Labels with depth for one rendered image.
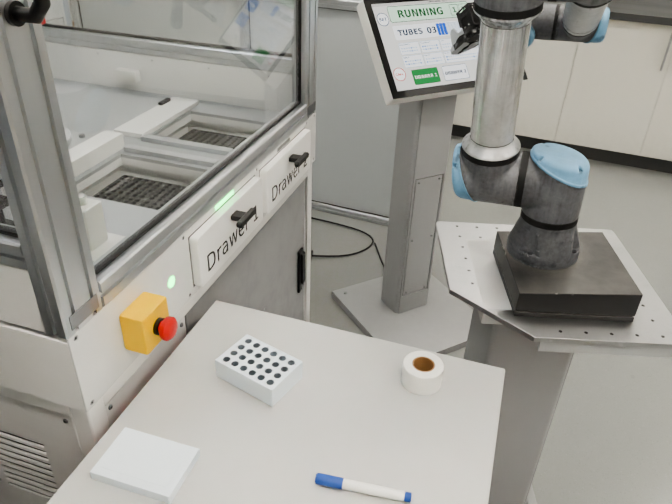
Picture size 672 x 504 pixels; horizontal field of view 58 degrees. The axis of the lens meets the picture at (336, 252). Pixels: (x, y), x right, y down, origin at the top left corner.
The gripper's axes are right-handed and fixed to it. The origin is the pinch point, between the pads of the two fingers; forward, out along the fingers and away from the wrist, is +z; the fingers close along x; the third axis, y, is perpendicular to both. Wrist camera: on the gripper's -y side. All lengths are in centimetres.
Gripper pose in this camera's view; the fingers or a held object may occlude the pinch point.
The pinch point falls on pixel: (455, 53)
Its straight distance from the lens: 176.6
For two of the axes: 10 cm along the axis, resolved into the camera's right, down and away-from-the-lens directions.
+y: -2.8, -9.6, 0.6
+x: -8.8, 2.3, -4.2
